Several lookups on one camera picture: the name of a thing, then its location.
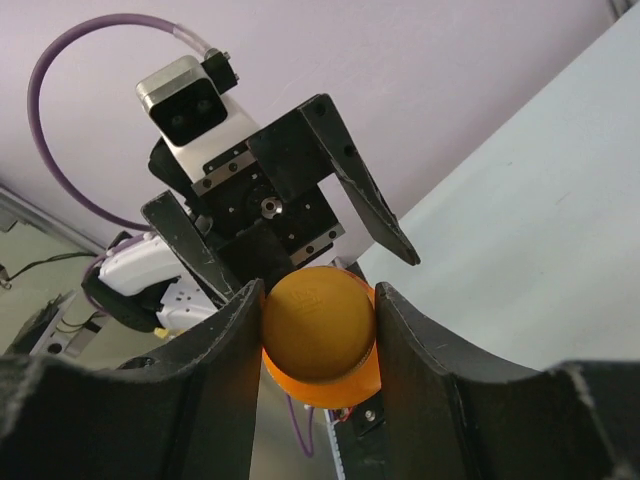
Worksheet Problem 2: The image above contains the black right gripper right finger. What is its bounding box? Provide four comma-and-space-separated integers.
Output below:
375, 283, 639, 479

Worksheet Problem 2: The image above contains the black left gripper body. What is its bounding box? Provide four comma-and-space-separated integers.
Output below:
148, 125, 345, 287

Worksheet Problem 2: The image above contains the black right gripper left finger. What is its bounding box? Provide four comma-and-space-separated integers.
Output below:
1, 280, 263, 479

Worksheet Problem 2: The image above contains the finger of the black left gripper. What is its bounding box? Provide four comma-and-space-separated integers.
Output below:
247, 94, 420, 265
141, 191, 242, 306

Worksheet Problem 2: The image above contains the orange juice bottle cap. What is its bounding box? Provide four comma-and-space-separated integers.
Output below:
261, 267, 375, 384

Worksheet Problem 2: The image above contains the small orange juice bottle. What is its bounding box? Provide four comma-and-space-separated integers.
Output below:
263, 270, 381, 409

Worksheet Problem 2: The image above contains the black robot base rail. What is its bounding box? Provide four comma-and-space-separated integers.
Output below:
343, 392, 388, 479

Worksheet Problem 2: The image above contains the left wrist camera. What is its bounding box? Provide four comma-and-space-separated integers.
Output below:
136, 48, 260, 183

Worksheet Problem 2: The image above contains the white slotted cable duct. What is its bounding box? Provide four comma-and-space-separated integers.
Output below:
324, 410, 346, 480

